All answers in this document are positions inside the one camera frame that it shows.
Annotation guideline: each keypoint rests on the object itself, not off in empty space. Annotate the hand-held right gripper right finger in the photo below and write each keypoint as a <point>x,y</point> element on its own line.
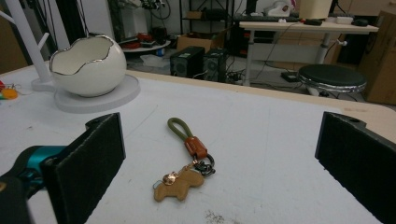
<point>358,168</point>

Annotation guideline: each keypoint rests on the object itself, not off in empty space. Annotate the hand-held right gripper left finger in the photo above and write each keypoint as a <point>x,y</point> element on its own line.
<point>84,174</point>

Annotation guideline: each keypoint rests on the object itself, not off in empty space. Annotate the white key stand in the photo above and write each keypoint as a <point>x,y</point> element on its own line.
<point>102,102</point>

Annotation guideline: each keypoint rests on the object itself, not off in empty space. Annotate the black round stool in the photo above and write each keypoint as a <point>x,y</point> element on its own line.
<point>331,76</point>

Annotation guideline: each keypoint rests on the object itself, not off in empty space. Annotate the white eggshell ceramic bowl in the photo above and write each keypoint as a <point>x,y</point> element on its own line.
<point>93,77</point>

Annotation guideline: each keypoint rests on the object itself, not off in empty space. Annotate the wooden cabinet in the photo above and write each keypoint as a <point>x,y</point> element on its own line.
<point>381,62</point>

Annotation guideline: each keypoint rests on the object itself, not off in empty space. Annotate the white table mat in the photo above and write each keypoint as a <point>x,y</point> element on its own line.
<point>249,124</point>

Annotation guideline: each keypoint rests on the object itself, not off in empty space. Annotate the clear plastic bag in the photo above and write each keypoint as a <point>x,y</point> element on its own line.
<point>154,60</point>

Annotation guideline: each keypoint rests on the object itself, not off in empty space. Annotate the round white platform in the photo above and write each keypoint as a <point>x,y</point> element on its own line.
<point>146,47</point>

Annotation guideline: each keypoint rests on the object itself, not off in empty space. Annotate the black computer mouse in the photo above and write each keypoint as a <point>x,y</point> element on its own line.
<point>360,22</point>

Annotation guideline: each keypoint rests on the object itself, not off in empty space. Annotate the white office desk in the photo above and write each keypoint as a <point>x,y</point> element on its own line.
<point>311,28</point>

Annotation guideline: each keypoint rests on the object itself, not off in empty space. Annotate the black computer tower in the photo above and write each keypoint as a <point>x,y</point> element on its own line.
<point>186,63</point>
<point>215,65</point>

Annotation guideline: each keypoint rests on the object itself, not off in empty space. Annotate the beige bin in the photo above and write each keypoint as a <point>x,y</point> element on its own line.
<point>315,9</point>

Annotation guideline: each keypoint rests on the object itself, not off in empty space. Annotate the cardboard box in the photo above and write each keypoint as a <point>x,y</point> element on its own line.
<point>196,42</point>

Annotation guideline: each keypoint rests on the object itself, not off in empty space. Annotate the black keyboard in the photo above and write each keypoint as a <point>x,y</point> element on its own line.
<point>264,18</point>

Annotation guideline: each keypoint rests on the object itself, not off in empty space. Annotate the black metal shelf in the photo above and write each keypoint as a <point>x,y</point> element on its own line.
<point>205,15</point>

